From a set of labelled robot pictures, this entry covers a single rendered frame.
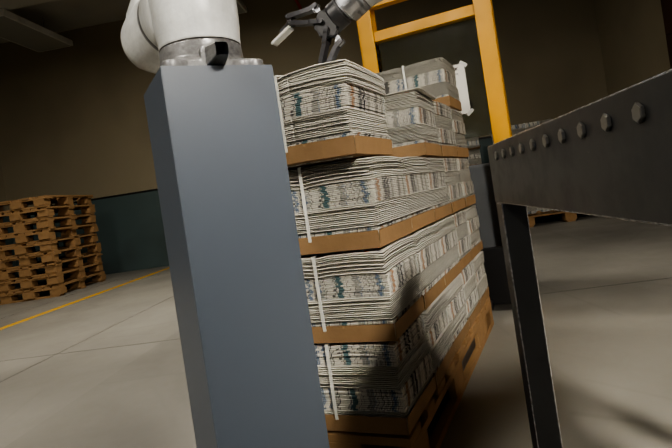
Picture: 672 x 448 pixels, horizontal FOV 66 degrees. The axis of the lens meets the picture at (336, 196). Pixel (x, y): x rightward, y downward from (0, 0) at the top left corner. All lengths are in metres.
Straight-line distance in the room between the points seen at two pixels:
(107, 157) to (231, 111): 8.70
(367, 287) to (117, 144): 8.44
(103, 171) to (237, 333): 8.78
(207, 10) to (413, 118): 0.99
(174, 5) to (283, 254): 0.48
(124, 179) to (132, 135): 0.75
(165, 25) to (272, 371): 0.64
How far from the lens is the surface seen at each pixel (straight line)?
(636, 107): 0.50
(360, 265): 1.28
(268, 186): 0.94
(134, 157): 9.38
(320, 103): 1.27
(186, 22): 1.00
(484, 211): 3.05
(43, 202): 7.56
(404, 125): 1.82
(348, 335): 1.34
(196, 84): 0.93
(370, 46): 3.12
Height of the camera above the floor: 0.74
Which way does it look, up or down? level
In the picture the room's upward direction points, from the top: 9 degrees counter-clockwise
